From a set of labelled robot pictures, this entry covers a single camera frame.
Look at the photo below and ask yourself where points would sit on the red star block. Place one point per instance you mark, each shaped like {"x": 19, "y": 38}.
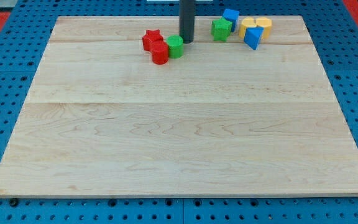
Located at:
{"x": 150, "y": 37}

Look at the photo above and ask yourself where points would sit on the green star block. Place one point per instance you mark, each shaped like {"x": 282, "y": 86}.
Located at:
{"x": 221, "y": 29}

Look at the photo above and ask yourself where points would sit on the blue triangle block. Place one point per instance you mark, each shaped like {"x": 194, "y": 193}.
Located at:
{"x": 253, "y": 36}

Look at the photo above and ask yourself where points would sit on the light wooden board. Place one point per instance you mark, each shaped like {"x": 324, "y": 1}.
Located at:
{"x": 101, "y": 120}

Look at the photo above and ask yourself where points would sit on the red cylinder block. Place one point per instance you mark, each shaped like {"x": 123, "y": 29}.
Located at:
{"x": 160, "y": 52}

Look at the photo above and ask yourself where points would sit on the green cylinder block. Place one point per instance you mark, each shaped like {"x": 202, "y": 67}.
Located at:
{"x": 175, "y": 46}

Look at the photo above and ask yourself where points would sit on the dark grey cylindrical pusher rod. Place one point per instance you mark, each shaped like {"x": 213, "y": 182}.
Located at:
{"x": 187, "y": 20}

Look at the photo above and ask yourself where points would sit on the blue cube block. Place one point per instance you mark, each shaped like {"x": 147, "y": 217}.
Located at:
{"x": 231, "y": 16}

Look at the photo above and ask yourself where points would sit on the yellow heart block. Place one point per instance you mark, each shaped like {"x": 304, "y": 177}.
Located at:
{"x": 247, "y": 22}

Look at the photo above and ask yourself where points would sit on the yellow hexagon block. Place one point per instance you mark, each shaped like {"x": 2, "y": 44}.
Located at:
{"x": 266, "y": 24}

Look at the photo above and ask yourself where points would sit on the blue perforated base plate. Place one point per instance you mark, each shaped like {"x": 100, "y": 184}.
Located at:
{"x": 333, "y": 29}

